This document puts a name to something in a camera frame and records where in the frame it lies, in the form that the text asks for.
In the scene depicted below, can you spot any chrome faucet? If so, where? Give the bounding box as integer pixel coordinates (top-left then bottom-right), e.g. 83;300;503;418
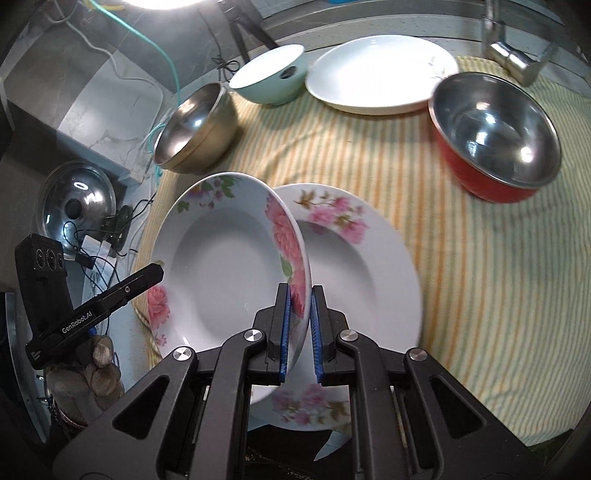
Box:
480;0;559;86

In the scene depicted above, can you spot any steel pot lid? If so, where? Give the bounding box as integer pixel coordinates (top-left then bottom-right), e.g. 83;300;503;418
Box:
36;159;117;261

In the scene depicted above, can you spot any black tripod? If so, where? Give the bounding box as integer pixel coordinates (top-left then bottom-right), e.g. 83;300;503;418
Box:
226;0;278;63

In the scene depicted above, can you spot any gold steel bowl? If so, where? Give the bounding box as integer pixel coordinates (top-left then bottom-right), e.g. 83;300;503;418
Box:
153;82;239;175

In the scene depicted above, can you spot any mint green bowl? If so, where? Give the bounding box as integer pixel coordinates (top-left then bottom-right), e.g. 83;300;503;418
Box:
228;44;308;107

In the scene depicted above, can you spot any black ring light cable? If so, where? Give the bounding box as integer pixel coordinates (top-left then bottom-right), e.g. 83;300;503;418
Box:
198;7;241;84

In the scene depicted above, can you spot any striped yellow towel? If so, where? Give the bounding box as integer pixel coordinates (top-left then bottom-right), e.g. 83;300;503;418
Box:
131;55;591;444

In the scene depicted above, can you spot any large white plate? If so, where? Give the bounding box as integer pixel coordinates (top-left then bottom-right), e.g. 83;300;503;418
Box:
305;35;460;114

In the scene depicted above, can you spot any person's left hand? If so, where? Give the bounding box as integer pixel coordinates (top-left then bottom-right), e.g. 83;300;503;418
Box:
46;335;126;424

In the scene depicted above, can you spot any white plug adapter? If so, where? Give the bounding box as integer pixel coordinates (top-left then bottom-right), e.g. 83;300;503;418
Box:
83;235;116;259

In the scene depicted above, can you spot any stainless steel bowl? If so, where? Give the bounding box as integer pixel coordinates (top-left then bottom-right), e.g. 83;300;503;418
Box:
428;72;563;204

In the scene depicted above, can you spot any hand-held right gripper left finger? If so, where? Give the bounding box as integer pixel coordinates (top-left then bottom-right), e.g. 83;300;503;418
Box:
53;282;291;480

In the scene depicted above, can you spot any white cable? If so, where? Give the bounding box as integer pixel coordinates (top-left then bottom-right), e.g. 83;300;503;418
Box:
28;0;167;139

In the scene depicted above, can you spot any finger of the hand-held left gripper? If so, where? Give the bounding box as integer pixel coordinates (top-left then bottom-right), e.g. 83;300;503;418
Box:
91;263;165;320

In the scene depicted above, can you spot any teal cable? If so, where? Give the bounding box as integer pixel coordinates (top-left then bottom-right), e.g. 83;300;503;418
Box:
88;0;181;176

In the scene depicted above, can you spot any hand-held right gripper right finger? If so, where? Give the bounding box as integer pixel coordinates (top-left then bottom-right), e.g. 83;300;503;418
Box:
310;285;550;480

